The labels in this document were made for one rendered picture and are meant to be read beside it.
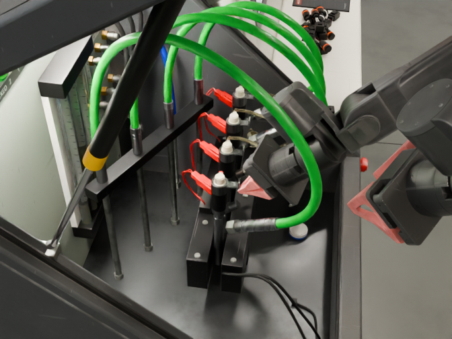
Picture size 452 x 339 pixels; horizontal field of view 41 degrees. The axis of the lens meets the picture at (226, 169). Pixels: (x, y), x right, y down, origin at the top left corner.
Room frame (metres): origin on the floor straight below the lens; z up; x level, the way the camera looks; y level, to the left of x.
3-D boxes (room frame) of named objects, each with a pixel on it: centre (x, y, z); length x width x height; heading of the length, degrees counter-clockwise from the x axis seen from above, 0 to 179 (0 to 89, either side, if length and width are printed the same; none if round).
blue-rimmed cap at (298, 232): (0.86, -0.16, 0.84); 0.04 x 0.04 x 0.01
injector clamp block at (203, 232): (0.82, -0.01, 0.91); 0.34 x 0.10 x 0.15; 172
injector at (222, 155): (0.78, -0.01, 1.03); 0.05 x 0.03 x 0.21; 82
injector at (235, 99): (0.94, -0.03, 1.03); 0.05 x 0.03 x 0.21; 82
